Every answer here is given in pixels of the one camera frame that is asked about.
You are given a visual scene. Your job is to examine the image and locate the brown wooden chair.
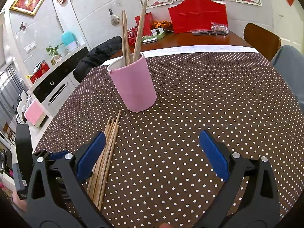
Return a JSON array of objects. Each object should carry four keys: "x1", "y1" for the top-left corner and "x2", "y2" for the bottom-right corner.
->
[{"x1": 243, "y1": 23, "x2": 281, "y2": 62}]

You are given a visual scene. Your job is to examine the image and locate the orange snack pile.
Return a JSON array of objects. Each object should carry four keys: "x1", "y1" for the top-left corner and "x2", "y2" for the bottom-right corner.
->
[{"x1": 151, "y1": 20, "x2": 173, "y2": 30}]

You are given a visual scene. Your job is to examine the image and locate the clear plastic packet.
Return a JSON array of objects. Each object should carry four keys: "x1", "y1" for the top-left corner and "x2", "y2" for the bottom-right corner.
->
[{"x1": 211, "y1": 22, "x2": 230, "y2": 34}]

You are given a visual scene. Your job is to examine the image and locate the brown polka-dot tablecloth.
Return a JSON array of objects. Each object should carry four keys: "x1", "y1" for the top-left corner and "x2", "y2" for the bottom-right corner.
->
[{"x1": 33, "y1": 51, "x2": 304, "y2": 228}]

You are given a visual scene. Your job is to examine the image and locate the pink cylindrical cup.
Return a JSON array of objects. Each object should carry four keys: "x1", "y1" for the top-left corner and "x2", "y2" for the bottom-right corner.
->
[{"x1": 107, "y1": 52, "x2": 157, "y2": 112}]

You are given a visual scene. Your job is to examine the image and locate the grey garment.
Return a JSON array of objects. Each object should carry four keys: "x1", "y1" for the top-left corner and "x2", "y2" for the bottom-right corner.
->
[{"x1": 271, "y1": 45, "x2": 304, "y2": 81}]

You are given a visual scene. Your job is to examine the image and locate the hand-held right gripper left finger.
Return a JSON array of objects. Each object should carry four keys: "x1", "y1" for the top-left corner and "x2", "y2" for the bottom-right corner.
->
[{"x1": 25, "y1": 132, "x2": 114, "y2": 228}]

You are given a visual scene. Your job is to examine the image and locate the black jacket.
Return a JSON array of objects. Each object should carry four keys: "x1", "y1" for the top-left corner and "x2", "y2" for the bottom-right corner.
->
[{"x1": 73, "y1": 36, "x2": 123, "y2": 83}]

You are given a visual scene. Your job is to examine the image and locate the white and black sideboard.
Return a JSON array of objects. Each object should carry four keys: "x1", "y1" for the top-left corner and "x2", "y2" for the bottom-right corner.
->
[{"x1": 26, "y1": 45, "x2": 89, "y2": 127}]

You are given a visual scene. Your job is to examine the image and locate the hanging keyring ornament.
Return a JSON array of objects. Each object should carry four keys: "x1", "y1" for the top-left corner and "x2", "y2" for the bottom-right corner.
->
[{"x1": 109, "y1": 8, "x2": 119, "y2": 26}]

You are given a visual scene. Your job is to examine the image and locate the teal humidifier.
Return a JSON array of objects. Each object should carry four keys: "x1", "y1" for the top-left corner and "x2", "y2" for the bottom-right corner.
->
[{"x1": 61, "y1": 31, "x2": 78, "y2": 53}]

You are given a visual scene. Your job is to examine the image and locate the small potted plant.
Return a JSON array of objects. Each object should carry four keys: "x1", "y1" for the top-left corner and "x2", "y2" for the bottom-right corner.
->
[{"x1": 46, "y1": 43, "x2": 64, "y2": 65}]

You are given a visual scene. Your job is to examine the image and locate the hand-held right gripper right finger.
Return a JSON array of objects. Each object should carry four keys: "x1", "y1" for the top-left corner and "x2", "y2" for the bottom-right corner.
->
[{"x1": 192, "y1": 130, "x2": 281, "y2": 228}]

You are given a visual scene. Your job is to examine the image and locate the large red gift bag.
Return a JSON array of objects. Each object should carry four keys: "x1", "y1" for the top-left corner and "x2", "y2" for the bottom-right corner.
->
[{"x1": 168, "y1": 0, "x2": 228, "y2": 34}]

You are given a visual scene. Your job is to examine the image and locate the red box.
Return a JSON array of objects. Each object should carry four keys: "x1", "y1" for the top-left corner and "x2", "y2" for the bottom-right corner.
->
[{"x1": 30, "y1": 60, "x2": 50, "y2": 83}]

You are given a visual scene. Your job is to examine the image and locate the green tray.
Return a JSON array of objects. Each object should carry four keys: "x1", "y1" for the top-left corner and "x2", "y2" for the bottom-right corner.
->
[{"x1": 141, "y1": 27, "x2": 167, "y2": 41}]

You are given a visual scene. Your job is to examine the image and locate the person's left hand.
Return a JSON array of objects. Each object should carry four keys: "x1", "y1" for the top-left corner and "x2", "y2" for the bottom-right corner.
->
[{"x1": 11, "y1": 192, "x2": 28, "y2": 212}]

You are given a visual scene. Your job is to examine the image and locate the pink cloth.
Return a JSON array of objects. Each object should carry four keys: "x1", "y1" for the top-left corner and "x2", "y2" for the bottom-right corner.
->
[{"x1": 24, "y1": 98, "x2": 43, "y2": 125}]

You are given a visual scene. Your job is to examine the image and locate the brown wooden chopstick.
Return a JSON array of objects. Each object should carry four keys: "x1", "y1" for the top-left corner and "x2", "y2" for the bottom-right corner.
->
[
  {"x1": 123, "y1": 10, "x2": 131, "y2": 65},
  {"x1": 132, "y1": 0, "x2": 148, "y2": 62},
  {"x1": 121, "y1": 10, "x2": 127, "y2": 66}
]

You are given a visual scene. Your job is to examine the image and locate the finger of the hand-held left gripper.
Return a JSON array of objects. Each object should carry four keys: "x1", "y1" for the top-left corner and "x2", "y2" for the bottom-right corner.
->
[{"x1": 48, "y1": 150, "x2": 70, "y2": 162}]

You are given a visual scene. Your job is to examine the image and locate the small red gift bag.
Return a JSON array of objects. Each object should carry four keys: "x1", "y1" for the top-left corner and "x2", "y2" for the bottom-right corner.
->
[{"x1": 135, "y1": 13, "x2": 152, "y2": 36}]

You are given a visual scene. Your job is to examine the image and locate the white door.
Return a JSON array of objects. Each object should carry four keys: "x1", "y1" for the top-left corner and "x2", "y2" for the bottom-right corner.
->
[{"x1": 271, "y1": 0, "x2": 304, "y2": 47}]

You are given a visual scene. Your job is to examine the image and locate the group of wooden chopsticks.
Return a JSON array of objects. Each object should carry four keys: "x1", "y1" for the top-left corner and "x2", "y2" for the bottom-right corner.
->
[{"x1": 87, "y1": 110, "x2": 122, "y2": 211}]

